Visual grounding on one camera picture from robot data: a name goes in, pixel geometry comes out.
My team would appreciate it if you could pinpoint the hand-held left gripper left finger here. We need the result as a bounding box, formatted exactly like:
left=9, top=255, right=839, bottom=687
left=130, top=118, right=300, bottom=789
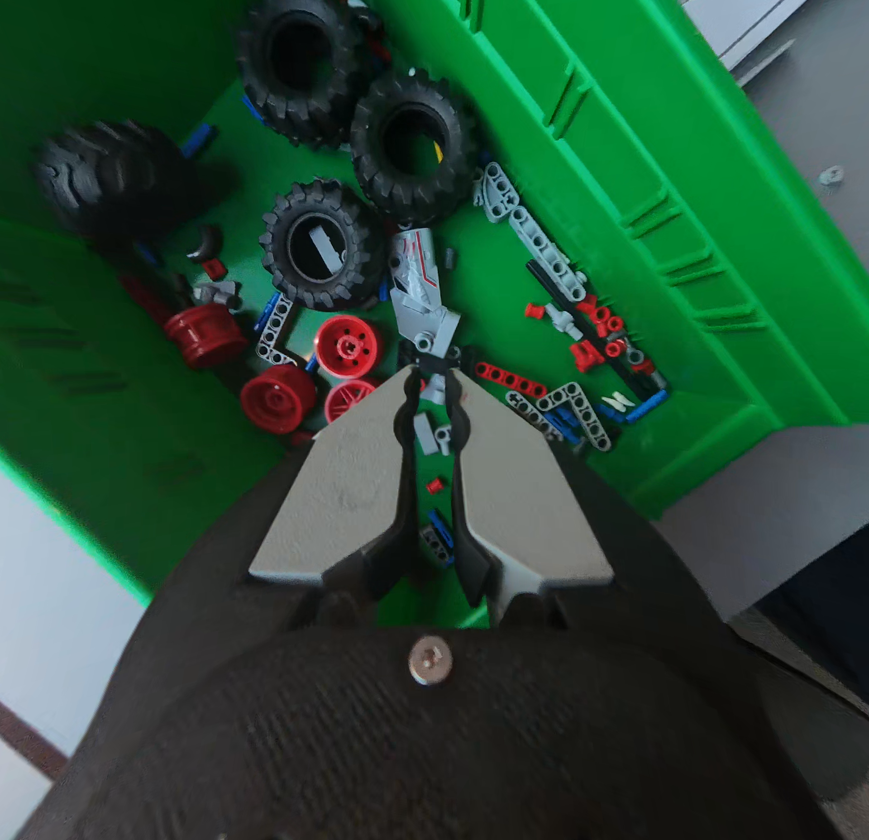
left=248, top=367, right=418, bottom=588

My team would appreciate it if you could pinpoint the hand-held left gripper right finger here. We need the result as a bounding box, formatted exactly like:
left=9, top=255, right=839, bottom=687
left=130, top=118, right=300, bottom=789
left=448, top=369, right=615, bottom=605

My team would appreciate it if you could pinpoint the black lego connector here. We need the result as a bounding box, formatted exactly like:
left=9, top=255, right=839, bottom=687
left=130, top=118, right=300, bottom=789
left=411, top=353, right=464, bottom=381

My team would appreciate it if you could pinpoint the green plastic bin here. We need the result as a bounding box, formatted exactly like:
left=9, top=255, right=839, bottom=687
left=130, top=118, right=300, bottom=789
left=0, top=0, right=851, bottom=609

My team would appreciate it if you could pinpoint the red lego wheel rim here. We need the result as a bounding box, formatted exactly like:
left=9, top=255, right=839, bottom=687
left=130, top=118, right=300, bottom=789
left=239, top=365, right=319, bottom=435
left=163, top=301, right=249, bottom=371
left=314, top=315, right=382, bottom=380
left=324, top=378, right=381, bottom=425

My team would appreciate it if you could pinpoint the black and blue lego piece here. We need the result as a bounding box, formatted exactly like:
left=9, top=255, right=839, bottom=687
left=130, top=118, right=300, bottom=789
left=420, top=509, right=456, bottom=568

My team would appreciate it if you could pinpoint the small grey lego piece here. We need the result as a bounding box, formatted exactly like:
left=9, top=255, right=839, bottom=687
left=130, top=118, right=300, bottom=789
left=412, top=412, right=454, bottom=457

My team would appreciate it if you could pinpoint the grey angled lego beam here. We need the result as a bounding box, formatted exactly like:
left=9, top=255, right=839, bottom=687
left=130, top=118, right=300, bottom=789
left=536, top=381, right=612, bottom=453

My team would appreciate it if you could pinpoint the red lego beam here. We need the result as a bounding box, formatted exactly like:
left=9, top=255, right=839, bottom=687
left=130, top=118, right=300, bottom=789
left=474, top=361, right=548, bottom=400

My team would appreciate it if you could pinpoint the blue lego axle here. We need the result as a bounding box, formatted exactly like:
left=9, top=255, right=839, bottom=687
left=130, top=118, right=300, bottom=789
left=625, top=388, right=670, bottom=424

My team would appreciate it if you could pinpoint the short grey lego beam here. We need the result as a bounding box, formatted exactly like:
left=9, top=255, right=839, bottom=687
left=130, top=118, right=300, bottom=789
left=254, top=293, right=300, bottom=368

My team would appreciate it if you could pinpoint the plain grey lego panel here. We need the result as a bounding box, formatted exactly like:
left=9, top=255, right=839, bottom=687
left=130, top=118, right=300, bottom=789
left=399, top=298, right=463, bottom=356

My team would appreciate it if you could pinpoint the black lego tyre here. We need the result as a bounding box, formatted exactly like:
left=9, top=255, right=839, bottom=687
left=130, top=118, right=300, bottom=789
left=259, top=178, right=386, bottom=313
left=30, top=120, right=206, bottom=245
left=349, top=69, right=481, bottom=227
left=234, top=0, right=372, bottom=152

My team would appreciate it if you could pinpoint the grey red-striped lego panel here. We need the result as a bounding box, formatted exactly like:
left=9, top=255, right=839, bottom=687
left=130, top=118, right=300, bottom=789
left=388, top=228, right=444, bottom=311

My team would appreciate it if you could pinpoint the long grey lego beam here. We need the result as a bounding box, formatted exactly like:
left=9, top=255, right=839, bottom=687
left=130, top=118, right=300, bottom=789
left=509, top=205, right=589, bottom=304

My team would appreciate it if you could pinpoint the black curved lego piece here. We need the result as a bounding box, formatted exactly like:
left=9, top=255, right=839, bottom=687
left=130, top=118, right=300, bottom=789
left=186, top=224, right=225, bottom=264

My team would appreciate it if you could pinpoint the grey curved lego connector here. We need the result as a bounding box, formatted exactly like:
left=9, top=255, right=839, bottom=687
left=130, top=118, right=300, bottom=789
left=473, top=162, right=521, bottom=225

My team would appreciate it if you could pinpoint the pile of small red pieces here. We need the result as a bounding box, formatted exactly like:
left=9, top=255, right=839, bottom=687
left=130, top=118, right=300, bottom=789
left=524, top=293, right=656, bottom=376

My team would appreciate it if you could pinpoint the pile of small technic parts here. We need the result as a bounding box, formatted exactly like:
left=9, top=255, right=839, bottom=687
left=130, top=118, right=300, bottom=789
left=526, top=259, right=669, bottom=391

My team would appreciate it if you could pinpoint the white cabinet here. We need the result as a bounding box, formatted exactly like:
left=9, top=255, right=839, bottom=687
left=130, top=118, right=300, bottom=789
left=660, top=0, right=844, bottom=70

